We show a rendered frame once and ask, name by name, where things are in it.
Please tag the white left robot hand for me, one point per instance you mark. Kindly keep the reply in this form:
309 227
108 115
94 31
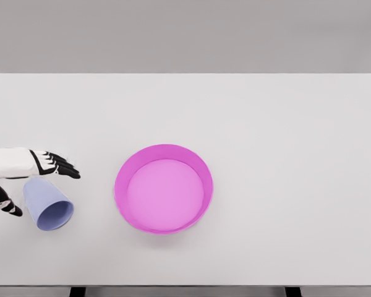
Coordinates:
15 162

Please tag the pale blue cup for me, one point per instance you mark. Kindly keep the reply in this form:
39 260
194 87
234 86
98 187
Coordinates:
46 201

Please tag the pink round plate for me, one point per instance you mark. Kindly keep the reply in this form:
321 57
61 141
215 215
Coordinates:
164 191

